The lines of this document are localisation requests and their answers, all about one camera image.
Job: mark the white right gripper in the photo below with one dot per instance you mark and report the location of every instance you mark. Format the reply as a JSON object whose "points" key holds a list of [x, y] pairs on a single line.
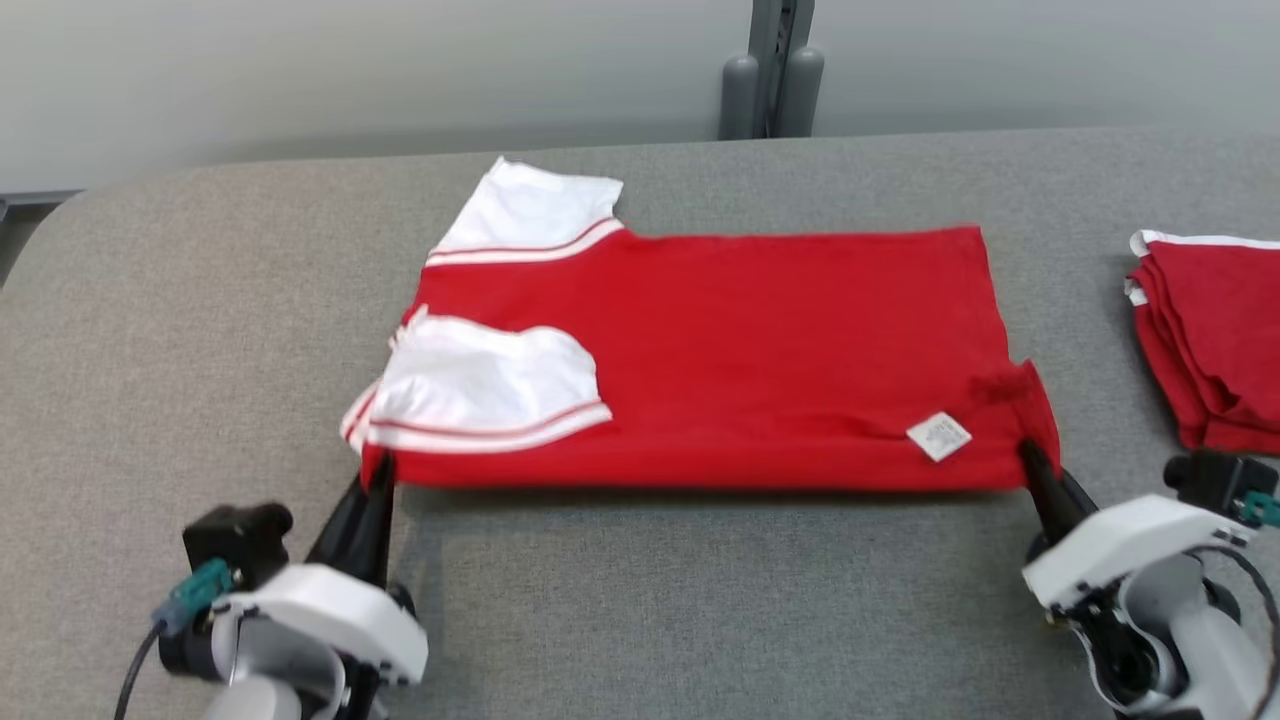
{"points": [[1130, 545]]}

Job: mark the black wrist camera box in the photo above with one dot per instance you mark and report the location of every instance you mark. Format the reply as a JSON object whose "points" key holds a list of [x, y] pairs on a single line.
{"points": [[235, 540], [1210, 480]]}

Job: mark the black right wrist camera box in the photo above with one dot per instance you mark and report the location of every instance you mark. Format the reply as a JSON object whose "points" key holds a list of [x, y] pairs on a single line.
{"points": [[1210, 480]]}

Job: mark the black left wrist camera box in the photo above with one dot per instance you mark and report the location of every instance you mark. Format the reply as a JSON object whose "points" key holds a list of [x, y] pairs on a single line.
{"points": [[235, 540]]}

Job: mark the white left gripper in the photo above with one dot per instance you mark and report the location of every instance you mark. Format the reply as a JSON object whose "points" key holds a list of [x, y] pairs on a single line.
{"points": [[340, 615]]}

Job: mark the grey metal post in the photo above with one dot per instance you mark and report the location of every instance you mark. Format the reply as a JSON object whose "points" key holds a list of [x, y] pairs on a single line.
{"points": [[780, 50]]}

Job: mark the grey cylinder bumper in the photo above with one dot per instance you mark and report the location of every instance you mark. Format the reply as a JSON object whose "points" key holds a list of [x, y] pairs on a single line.
{"points": [[740, 100], [805, 95]]}

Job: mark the red T-shirt with white sleeves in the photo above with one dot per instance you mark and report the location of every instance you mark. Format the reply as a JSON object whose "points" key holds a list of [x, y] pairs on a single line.
{"points": [[780, 350]]}

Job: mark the red shorts with white stripes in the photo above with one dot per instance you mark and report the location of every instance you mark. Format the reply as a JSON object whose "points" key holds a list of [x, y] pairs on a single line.
{"points": [[1220, 330]]}

